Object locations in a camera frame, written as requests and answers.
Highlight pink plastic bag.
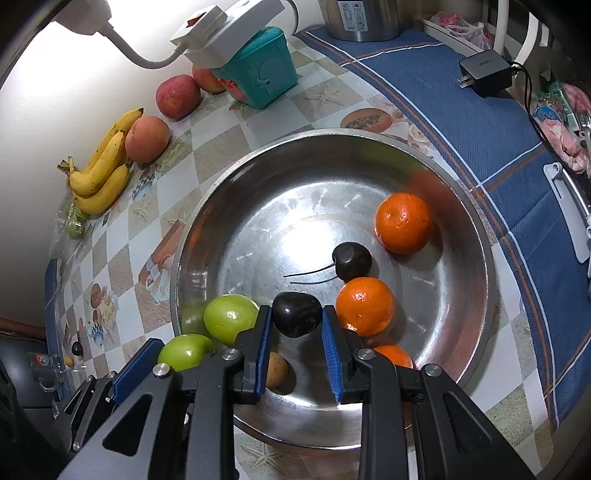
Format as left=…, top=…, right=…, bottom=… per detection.
left=429, top=10, right=495, bottom=51

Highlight stainless steel pot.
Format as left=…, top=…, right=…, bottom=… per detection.
left=318, top=0, right=402, bottom=42

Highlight white curved bar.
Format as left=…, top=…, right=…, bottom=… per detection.
left=496, top=0, right=555, bottom=70

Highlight black charger adapter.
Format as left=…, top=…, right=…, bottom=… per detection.
left=458, top=51, right=514, bottom=99

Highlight white plastic bracket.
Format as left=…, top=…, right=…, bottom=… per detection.
left=542, top=161, right=591, bottom=266

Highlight brown wooden rail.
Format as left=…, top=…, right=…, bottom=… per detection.
left=0, top=316, right=47, bottom=342

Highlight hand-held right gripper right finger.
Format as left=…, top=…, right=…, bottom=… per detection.
left=322, top=305, right=539, bottom=480

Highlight green fruits in plastic bag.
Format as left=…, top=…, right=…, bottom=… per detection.
left=53, top=200, right=93, bottom=259

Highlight peach nearest bananas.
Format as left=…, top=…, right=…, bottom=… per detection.
left=124, top=115, right=171, bottom=164

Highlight yellow banana bunch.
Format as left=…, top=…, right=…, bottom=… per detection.
left=58, top=107, right=145, bottom=215

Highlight orange mandarin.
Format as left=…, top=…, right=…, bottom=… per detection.
left=372, top=344, right=415, bottom=370
left=374, top=192, right=435, bottom=256
left=335, top=277, right=396, bottom=337

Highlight large green apple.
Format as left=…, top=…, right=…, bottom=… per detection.
left=158, top=333, right=218, bottom=372

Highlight stainless steel bowl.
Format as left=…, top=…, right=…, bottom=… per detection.
left=170, top=129, right=497, bottom=450

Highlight pink food packet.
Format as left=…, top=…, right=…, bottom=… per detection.
left=531, top=80, right=591, bottom=178

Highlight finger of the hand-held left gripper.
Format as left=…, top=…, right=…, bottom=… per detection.
left=111, top=338, right=165, bottom=404

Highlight small green apple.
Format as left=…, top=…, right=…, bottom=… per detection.
left=204, top=295, right=260, bottom=347

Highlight white power strip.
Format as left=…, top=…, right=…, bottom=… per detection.
left=48, top=0, right=301, bottom=70

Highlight far red peach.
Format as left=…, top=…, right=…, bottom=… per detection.
left=191, top=65, right=228, bottom=95

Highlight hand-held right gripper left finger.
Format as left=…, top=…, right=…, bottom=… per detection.
left=58, top=305, right=274, bottom=480

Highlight teal plastic box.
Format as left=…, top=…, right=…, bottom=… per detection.
left=212, top=26, right=297, bottom=110

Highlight black charger cable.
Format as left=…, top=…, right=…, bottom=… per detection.
left=508, top=62, right=536, bottom=112

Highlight red apple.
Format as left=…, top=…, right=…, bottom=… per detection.
left=156, top=75, right=202, bottom=121

